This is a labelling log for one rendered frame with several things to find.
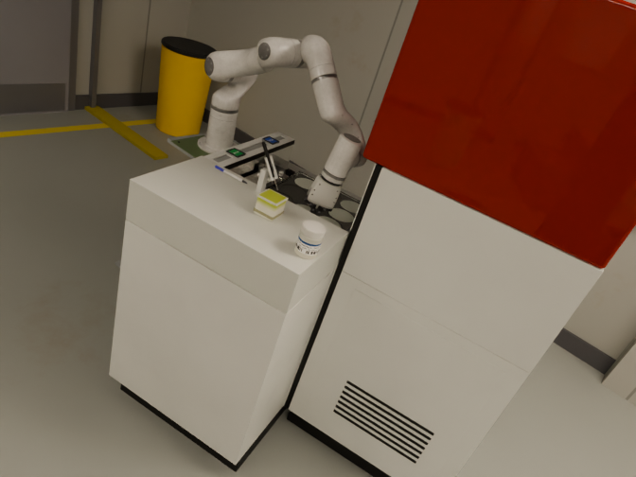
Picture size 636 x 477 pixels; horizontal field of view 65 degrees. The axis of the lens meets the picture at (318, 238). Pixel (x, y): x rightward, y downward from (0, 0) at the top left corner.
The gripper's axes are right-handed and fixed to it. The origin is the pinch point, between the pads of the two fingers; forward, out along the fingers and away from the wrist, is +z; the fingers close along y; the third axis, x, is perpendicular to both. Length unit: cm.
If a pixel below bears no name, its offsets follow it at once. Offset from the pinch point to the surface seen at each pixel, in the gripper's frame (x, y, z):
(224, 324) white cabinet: 35.0, 18.9, 29.5
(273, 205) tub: 19.3, 17.6, -7.9
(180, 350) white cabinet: 28, 28, 53
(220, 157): -21.6, 36.8, 1.7
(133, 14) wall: -298, 134, 32
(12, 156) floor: -159, 157, 115
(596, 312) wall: -72, -209, 30
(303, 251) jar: 35.9, 7.3, -5.9
